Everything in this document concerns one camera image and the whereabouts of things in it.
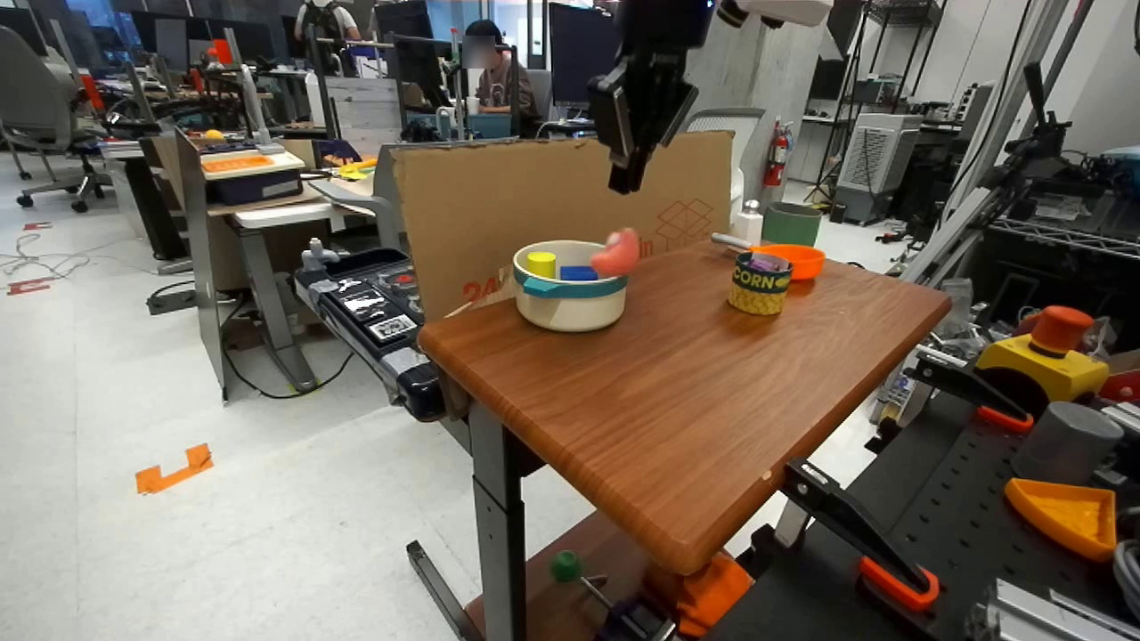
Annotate green ball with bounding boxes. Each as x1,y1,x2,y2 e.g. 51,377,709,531
550,547,587,588

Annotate black shelf rack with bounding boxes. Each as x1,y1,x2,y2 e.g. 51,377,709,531
965,146,1140,356

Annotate yellow emergency stop box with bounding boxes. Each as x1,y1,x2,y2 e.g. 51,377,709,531
973,302,1115,407

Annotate green bin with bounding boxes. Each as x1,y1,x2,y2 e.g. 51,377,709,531
764,200,827,249

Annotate black equipment rail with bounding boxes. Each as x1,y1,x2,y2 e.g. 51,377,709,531
291,233,453,425

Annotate grey office chair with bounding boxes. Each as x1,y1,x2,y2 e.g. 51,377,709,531
0,20,119,218

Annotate grey cylinder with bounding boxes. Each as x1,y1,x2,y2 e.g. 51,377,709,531
1012,397,1130,484

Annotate grey desk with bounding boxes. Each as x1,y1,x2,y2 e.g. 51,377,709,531
175,124,397,402

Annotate orange printed bracket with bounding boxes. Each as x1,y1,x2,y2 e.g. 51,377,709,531
674,547,759,641

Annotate yellow block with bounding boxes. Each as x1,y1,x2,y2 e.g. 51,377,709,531
523,244,562,284

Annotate grey tripod stand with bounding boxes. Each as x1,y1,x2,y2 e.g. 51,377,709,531
900,57,1081,288

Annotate grey metal table leg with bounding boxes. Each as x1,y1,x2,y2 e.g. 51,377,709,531
463,395,536,641

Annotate white sign board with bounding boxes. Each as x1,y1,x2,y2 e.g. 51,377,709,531
325,74,410,160

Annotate grey box orange top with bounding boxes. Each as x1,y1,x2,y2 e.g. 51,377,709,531
193,142,310,210

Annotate white bottle grey cap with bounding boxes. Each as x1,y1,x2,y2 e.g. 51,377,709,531
731,197,770,249

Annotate seated person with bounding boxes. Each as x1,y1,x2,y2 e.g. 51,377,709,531
459,13,545,142

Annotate white bowl teal handles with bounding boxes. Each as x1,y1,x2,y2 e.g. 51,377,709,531
510,237,633,336

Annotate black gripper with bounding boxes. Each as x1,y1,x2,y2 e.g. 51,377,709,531
586,0,719,200

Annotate black monitor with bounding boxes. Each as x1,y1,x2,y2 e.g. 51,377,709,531
545,0,626,116

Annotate orange wedge piece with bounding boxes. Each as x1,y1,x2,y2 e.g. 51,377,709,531
1001,474,1124,565

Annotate black clamp orange handle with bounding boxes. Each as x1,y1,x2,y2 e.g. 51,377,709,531
900,353,1039,439
776,460,947,620

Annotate red fire extinguisher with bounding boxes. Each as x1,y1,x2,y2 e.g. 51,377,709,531
764,116,798,200

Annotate black perforated board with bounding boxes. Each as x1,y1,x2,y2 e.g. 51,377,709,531
709,384,1140,641

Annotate aluminium extrusion rail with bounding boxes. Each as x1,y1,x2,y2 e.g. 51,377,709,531
962,578,1140,641

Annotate orange floor marker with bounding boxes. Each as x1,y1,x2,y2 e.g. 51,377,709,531
133,442,218,498

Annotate yellow labelled can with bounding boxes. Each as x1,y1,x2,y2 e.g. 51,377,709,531
728,251,795,320

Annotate cardboard panel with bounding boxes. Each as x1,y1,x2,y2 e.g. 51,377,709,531
387,131,734,325

